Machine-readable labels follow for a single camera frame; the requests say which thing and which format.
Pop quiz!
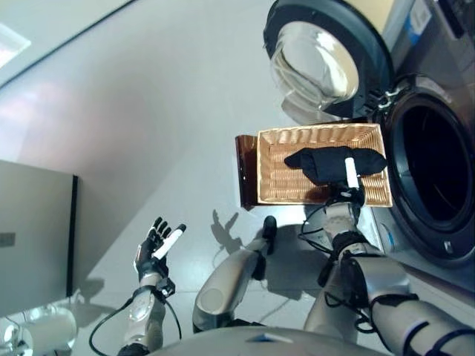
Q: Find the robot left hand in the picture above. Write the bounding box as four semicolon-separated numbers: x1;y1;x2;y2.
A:
133;216;188;286

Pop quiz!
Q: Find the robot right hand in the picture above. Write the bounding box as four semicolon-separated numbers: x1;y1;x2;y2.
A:
325;156;367;208

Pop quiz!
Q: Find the black garment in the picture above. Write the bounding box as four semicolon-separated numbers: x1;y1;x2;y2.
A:
283;145;388;187

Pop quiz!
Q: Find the grey washing machine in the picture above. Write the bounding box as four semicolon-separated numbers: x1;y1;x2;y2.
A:
364;0;475;294

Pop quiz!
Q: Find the rectangular wicker basket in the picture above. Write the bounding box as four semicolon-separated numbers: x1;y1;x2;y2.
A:
255;122;394;208

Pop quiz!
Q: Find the brown glossy stool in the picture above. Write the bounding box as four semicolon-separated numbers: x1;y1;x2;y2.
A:
234;133;261;211

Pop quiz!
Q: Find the grey cabinet with dark edge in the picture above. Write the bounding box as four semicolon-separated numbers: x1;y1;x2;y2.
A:
0;159;79;298

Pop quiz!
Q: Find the silver robot right leg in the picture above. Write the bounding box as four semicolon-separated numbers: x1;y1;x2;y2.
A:
302;283;372;344

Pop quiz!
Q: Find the round glass washer door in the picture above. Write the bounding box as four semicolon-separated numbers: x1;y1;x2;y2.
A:
263;0;397;124

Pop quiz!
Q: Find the grey robot torso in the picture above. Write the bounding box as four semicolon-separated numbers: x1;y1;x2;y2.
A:
147;325;395;356

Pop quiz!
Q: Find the blue energy label sticker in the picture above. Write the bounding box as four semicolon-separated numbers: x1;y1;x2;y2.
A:
402;0;434;39

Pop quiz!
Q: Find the white light panel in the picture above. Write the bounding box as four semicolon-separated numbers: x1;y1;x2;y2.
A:
0;22;32;70

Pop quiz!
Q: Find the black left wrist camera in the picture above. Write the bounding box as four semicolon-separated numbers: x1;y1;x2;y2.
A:
155;277;176;298

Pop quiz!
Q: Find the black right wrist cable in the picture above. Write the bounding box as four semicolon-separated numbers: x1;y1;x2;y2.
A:
298;205;376;333

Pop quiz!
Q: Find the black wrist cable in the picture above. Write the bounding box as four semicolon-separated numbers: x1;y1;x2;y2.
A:
298;205;376;333
88;295;183;356

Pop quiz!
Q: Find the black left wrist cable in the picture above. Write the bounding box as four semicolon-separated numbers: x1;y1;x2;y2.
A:
88;295;183;356

